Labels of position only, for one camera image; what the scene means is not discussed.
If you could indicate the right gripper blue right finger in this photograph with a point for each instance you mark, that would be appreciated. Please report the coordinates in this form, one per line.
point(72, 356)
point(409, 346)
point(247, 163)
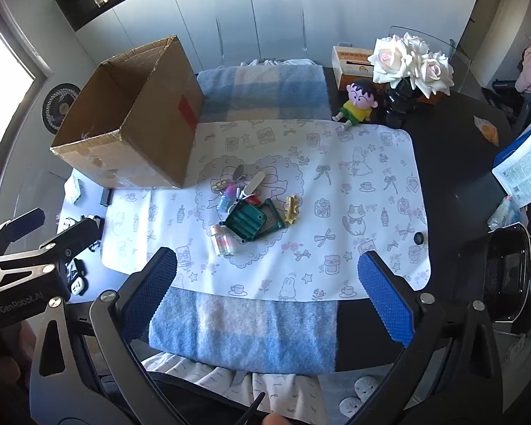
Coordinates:
point(408, 323)

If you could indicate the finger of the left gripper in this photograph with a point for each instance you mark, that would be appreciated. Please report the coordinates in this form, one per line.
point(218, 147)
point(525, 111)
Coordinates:
point(66, 245)
point(13, 230)

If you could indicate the large cardboard box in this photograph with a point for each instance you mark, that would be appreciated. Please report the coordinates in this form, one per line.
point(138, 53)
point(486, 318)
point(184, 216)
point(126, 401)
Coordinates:
point(133, 124)

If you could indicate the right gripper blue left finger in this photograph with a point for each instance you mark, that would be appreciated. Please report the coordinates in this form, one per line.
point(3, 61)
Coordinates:
point(117, 318)

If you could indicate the blue plaid blanket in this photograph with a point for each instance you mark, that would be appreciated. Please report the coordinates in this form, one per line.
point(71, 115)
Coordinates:
point(243, 334)

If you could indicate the glass bottle pink cap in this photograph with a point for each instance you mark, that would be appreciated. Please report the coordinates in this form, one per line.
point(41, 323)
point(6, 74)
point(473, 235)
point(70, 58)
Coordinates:
point(220, 240)

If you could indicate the white rose bouquet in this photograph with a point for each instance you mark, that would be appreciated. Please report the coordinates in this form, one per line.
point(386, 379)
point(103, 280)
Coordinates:
point(408, 57)

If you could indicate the cartoon boy figurine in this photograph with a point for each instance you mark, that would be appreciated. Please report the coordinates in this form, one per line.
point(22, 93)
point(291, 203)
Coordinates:
point(361, 101)

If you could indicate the clear acrylic chair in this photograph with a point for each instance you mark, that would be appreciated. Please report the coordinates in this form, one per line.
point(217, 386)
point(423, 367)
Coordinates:
point(260, 30)

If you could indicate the green plastic tray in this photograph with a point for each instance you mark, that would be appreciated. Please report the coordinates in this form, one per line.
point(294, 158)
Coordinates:
point(251, 222)

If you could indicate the small black cap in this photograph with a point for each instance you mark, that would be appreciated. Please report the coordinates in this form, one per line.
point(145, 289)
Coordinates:
point(419, 238)

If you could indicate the black wall fan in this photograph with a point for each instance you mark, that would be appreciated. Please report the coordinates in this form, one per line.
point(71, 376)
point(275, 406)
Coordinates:
point(56, 105)

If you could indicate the white nail file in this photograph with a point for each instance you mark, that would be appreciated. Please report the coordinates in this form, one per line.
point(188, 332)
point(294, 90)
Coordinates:
point(253, 184)

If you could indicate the black vase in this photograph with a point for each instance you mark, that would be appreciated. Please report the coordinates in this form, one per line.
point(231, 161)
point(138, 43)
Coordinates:
point(400, 102)

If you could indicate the orange snack packet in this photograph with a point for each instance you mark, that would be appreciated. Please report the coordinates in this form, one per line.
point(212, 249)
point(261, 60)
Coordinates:
point(487, 130)

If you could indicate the blue spray bottle pink cap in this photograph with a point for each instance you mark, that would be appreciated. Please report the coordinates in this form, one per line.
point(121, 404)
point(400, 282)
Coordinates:
point(228, 198)

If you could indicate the white printed leaflet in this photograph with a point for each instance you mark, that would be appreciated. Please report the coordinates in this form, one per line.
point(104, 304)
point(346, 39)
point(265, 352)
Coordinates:
point(512, 169)

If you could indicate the silver metal spoon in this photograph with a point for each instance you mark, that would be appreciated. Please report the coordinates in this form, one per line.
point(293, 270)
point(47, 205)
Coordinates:
point(239, 174)

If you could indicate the white printed placemat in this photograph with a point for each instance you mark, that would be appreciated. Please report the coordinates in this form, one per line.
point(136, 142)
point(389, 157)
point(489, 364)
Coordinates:
point(279, 210)

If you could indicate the orange white carton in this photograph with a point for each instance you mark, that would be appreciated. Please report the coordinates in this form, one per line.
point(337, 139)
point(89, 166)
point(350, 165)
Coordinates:
point(350, 64)

